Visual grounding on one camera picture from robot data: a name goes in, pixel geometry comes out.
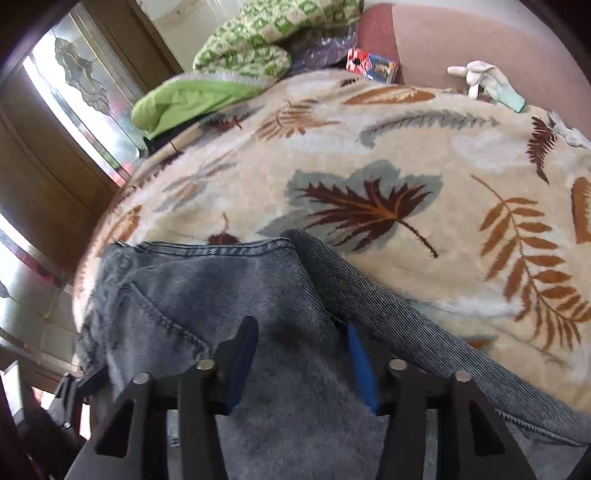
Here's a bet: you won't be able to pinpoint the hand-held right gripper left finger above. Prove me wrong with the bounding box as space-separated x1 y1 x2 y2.
65 316 259 480

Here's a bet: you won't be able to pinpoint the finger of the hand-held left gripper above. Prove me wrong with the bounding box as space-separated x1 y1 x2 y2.
46 364 109 432

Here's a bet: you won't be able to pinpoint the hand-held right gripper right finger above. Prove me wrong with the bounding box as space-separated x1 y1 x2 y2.
344 320 541 480

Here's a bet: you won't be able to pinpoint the grey denim pants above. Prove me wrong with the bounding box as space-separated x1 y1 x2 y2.
76 229 591 480

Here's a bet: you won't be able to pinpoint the beige leaf-print blanket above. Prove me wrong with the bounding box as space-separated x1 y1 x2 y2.
74 69 591 416

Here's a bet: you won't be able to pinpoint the light green cloth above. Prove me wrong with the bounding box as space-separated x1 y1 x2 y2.
130 74 264 139

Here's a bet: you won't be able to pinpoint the red and blue box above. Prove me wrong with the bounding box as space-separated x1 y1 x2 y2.
346 47 400 85

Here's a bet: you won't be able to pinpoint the grey-white glove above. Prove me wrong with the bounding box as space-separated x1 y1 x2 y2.
547 111 591 149

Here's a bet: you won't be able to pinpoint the white glove with green cuff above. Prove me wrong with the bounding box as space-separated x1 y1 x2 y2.
447 61 527 113

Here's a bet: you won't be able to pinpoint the purple plastic bag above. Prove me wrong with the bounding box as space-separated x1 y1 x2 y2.
291 23 361 72

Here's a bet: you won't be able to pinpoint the green checked quilt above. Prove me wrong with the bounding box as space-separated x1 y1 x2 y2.
193 0 365 77

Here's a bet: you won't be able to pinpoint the wooden door with patterned glass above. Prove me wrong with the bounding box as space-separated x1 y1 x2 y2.
0 0 185 370

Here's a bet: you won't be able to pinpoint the pink sofa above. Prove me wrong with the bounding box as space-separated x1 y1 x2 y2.
355 2 591 139

